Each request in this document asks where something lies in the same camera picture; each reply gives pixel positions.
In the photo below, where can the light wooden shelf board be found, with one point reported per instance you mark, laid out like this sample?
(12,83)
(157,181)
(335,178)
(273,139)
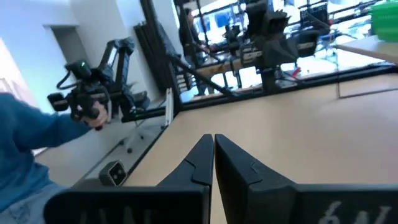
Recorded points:
(373,48)

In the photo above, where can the black table edge rail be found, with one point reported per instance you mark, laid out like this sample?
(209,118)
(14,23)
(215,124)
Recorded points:
(311,83)

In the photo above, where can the small grey camera box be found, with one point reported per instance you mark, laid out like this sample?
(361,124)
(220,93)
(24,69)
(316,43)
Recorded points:
(113,173)

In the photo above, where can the black plastic slotted basket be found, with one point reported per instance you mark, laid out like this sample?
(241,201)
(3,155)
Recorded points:
(314,14)

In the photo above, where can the aluminium extrusion post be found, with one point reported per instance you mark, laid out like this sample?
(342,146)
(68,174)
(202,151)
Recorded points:
(169,107)

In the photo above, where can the person's hand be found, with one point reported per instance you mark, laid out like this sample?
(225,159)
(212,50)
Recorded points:
(100,116)

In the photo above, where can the black rig frame strut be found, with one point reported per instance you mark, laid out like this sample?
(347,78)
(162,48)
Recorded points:
(158,56)

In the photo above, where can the green plastic slotted basket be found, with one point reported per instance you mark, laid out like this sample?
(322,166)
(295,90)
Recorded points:
(385,21)

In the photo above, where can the person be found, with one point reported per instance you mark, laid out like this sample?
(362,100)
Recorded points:
(18,140)
(186,37)

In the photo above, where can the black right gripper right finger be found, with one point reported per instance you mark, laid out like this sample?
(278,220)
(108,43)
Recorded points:
(239,186)

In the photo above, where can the wooden background desk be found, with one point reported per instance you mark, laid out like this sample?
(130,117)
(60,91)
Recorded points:
(217,68)

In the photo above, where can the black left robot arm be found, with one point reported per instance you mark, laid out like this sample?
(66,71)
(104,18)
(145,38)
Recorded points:
(273,49)

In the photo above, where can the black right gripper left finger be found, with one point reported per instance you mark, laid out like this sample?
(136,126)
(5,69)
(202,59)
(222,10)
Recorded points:
(186,186)

